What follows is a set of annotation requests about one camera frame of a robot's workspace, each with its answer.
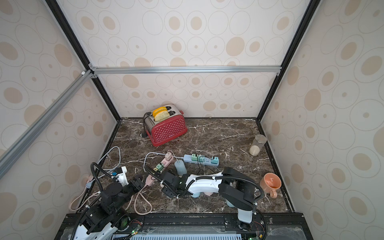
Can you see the silver frame bar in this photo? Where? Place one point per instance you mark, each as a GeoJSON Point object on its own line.
{"type": "Point", "coordinates": [186, 70]}
{"type": "Point", "coordinates": [10, 157]}

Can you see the black corner frame post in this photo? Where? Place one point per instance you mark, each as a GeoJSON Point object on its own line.
{"type": "Point", "coordinates": [80, 53]}

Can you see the silver left frame bar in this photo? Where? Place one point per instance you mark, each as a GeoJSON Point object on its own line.
{"type": "Point", "coordinates": [10, 157]}

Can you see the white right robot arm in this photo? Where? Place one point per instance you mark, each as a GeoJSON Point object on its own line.
{"type": "Point", "coordinates": [236, 188]}

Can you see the yellow toast slice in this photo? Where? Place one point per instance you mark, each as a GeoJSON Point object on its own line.
{"type": "Point", "coordinates": [160, 114]}

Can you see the pink power strip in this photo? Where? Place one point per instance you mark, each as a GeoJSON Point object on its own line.
{"type": "Point", "coordinates": [150, 179]}

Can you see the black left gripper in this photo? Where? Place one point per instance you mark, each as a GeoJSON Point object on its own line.
{"type": "Point", "coordinates": [140, 183]}

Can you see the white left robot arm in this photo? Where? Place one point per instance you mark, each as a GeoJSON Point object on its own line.
{"type": "Point", "coordinates": [106, 214]}

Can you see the silver back frame bar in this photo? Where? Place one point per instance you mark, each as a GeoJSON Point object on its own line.
{"type": "Point", "coordinates": [186, 70]}

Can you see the teal charger on blue strip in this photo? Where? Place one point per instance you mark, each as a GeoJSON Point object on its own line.
{"type": "Point", "coordinates": [215, 160]}

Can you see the glass jar with powder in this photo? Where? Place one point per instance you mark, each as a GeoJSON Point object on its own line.
{"type": "Point", "coordinates": [257, 145]}

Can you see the light blue power strip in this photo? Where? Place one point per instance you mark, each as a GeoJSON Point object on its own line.
{"type": "Point", "coordinates": [205, 161]}

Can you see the orange ceramic mug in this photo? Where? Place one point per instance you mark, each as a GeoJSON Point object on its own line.
{"type": "Point", "coordinates": [270, 183]}

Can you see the black front rail base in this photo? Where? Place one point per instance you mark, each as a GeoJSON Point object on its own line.
{"type": "Point", "coordinates": [224, 226]}

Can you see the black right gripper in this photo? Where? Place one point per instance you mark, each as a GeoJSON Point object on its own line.
{"type": "Point", "coordinates": [167, 183]}

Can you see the blue mouse near strip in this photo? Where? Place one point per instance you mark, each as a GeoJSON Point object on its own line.
{"type": "Point", "coordinates": [180, 167]}

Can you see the black right frame post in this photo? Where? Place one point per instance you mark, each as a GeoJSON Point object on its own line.
{"type": "Point", "coordinates": [299, 34]}

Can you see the green charger on pink strip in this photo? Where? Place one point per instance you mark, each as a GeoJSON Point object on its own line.
{"type": "Point", "coordinates": [159, 167]}

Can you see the red polka dot toaster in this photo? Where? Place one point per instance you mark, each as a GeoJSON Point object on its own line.
{"type": "Point", "coordinates": [166, 130]}

